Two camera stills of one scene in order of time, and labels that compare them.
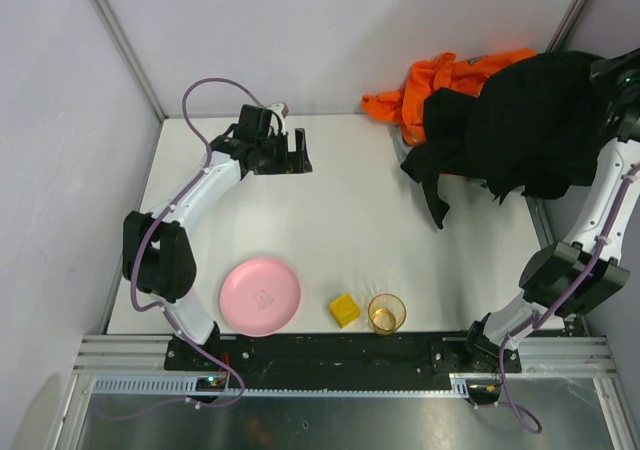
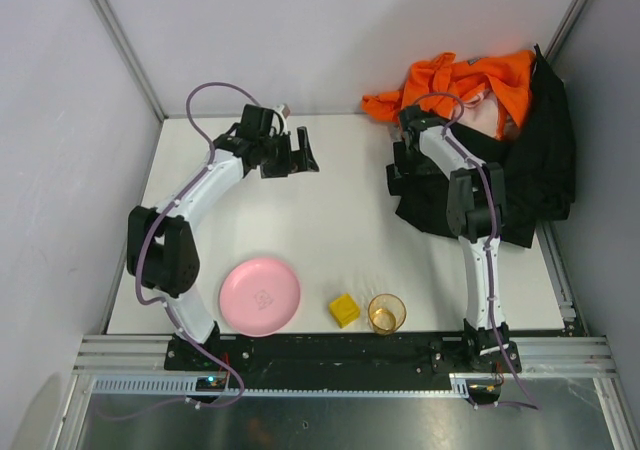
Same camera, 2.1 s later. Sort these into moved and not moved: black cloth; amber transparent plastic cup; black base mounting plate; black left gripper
Moved: black cloth
Not moved: black base mounting plate; black left gripper; amber transparent plastic cup
